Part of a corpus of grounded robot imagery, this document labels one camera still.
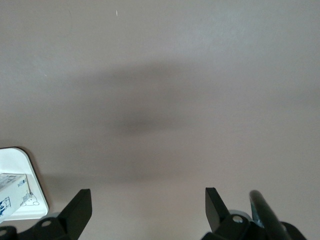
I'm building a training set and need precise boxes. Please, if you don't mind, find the cream rectangular tray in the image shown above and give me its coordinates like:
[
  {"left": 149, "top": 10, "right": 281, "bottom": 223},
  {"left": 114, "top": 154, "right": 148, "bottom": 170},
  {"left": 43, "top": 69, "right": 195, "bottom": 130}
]
[{"left": 0, "top": 146, "right": 50, "bottom": 222}]

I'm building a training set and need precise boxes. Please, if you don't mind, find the brown table cover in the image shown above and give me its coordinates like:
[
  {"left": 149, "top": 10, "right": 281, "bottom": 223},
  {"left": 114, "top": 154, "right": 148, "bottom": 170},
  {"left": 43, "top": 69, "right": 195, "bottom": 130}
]
[{"left": 0, "top": 0, "right": 320, "bottom": 240}]

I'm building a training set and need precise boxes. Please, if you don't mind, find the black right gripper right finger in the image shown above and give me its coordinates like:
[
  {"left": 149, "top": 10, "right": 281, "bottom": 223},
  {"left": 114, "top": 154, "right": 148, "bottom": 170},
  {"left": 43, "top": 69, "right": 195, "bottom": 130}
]
[{"left": 204, "top": 186, "right": 254, "bottom": 240}]

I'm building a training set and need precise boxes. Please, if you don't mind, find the blue milk carton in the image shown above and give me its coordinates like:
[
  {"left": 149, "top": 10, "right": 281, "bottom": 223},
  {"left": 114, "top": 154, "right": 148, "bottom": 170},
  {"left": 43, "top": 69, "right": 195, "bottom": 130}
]
[{"left": 0, "top": 173, "right": 35, "bottom": 225}]

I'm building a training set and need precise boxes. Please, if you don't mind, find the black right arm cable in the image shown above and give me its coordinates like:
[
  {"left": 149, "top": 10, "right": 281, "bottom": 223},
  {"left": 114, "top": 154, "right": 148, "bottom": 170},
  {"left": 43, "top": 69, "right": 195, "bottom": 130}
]
[{"left": 248, "top": 189, "right": 308, "bottom": 240}]

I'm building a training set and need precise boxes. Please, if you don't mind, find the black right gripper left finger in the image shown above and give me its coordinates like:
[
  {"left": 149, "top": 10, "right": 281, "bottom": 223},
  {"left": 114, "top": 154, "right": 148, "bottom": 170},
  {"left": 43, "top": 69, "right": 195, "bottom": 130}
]
[{"left": 17, "top": 188, "right": 93, "bottom": 240}]

